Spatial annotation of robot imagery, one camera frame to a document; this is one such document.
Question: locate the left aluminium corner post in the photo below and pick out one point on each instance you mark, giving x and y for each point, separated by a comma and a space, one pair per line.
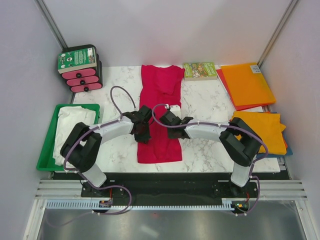
51, 23

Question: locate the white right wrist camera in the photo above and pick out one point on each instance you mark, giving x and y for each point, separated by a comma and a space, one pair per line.
175, 109

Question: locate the green book on drawers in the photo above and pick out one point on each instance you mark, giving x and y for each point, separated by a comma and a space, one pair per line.
77, 60

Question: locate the green illustrated paperback book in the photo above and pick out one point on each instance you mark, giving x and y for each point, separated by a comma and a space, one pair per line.
200, 71

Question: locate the green plastic tray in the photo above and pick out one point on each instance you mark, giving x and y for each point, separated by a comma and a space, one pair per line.
46, 162

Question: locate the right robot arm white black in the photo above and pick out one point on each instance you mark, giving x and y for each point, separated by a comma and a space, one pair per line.
241, 143

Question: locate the white slotted cable duct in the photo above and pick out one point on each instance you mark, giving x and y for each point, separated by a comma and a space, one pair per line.
73, 204

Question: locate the blue folded t-shirt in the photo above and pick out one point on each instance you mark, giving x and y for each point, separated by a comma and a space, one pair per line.
289, 152

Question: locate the white crumpled t-shirt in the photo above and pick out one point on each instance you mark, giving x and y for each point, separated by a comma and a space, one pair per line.
68, 117

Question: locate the aluminium corner post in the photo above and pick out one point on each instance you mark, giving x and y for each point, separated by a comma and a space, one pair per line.
278, 30
51, 23

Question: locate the orange plastic folder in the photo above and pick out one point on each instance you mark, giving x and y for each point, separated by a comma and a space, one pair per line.
247, 86

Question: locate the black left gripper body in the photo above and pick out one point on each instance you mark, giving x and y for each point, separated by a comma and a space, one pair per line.
143, 135

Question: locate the yellow folded t-shirt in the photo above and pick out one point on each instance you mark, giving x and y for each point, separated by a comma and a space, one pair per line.
267, 126

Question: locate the right aluminium corner post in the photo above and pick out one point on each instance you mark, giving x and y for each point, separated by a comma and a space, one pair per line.
278, 30

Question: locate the magenta pink t-shirt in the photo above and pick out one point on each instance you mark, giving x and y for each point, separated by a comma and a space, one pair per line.
160, 85

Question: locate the black pink drawer unit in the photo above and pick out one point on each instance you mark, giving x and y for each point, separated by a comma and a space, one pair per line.
84, 80

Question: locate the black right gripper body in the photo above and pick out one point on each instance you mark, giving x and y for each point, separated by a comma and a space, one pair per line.
170, 134

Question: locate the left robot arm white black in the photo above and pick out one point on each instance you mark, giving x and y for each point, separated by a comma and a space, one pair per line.
81, 147

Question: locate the orange folded t-shirt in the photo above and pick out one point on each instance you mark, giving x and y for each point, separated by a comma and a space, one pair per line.
285, 143

